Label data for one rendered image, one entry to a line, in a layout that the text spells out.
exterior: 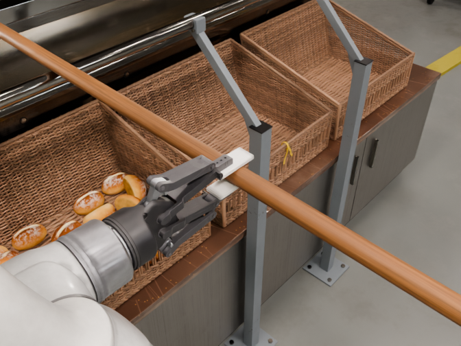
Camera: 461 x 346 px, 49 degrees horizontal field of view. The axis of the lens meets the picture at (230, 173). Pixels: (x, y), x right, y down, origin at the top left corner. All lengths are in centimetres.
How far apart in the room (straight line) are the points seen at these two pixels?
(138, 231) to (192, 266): 80
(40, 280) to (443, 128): 283
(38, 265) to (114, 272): 9
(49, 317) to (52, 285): 14
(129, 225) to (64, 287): 12
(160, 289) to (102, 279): 78
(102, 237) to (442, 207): 217
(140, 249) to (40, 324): 24
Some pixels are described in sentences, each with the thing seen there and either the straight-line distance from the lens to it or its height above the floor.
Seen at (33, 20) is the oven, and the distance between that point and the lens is 145.
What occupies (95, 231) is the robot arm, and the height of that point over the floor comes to 123.
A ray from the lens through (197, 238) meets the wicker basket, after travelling 144.
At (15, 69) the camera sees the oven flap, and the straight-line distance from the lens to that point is 147.
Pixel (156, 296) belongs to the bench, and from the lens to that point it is 135.
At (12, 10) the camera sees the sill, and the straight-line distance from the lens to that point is 142.
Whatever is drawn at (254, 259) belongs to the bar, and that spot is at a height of 49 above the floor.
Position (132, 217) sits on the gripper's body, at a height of 122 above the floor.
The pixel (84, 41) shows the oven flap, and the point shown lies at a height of 102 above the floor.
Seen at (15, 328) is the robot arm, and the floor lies 134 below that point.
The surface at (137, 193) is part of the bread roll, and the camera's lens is 155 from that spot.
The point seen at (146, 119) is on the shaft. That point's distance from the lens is 84.
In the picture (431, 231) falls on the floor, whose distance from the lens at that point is 247.
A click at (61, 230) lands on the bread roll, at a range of 148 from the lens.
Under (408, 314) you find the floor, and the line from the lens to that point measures 213.
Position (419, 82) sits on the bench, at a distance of 234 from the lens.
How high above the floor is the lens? 165
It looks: 39 degrees down
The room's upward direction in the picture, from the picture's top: straight up
